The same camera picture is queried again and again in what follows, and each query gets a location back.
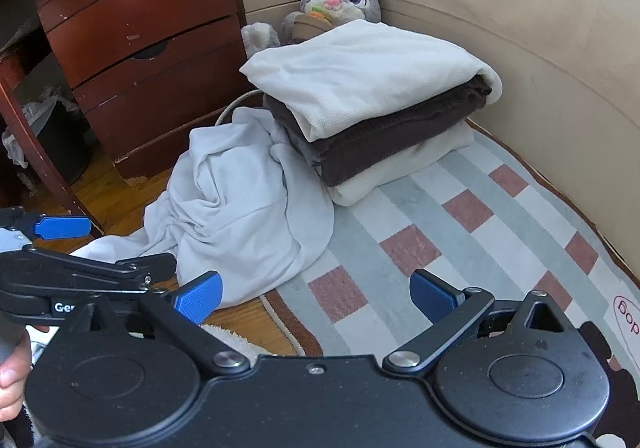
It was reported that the light blue t-shirt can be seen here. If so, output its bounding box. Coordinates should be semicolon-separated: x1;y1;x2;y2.
75;108;334;307

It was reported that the person's left hand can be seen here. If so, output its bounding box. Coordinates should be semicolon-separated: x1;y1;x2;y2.
0;331;32;423

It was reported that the black trash bin with bag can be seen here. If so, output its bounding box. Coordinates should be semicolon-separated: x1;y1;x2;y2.
1;94;99;194

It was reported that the checkered pink grey rug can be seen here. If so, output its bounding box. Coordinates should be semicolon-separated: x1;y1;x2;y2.
262;133;639;447

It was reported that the cream folded garment at bottom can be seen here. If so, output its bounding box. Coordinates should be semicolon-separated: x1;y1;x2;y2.
286;121;476;208

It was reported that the dark brown folded garment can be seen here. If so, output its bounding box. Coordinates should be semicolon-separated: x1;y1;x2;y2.
264;75;491;187

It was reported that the red-brown wooden drawer cabinet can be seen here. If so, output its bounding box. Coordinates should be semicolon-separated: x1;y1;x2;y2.
1;0;247;216

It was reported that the white folded garment on top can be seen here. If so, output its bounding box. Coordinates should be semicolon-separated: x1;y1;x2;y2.
240;20;502;142

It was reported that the beige sofa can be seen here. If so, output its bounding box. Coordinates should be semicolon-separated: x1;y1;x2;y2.
229;0;640;279

